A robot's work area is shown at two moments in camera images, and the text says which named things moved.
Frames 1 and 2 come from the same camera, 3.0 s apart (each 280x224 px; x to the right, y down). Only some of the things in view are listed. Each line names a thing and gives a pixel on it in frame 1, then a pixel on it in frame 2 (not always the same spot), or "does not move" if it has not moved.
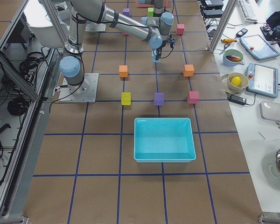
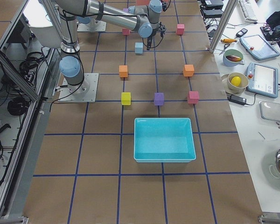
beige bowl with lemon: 236,82 does not move
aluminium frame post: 229,8 does not move
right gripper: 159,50 -> 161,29
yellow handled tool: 228,40 does not move
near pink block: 193,97 does not move
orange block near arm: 123,71 does not move
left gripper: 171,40 -> 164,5
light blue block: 153,56 -> 138,47
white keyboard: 248,10 does not move
